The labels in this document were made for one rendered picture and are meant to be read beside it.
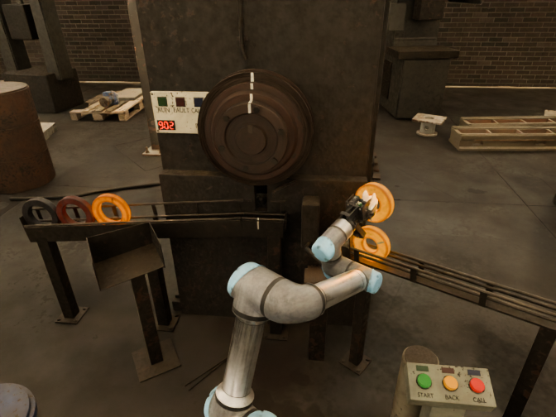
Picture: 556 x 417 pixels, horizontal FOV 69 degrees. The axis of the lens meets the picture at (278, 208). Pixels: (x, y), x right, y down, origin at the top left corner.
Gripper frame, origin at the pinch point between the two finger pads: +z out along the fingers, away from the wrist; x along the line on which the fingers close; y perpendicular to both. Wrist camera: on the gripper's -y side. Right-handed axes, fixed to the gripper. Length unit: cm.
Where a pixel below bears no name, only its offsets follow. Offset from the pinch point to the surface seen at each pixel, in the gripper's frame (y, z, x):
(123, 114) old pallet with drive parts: -117, 118, 462
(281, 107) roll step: 32.6, -2.8, 36.6
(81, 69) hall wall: -123, 206, 762
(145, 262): -16, -65, 73
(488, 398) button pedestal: -25, -37, -58
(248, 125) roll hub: 30, -15, 43
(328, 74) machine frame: 34, 24, 34
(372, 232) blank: -14.8, -3.4, -0.7
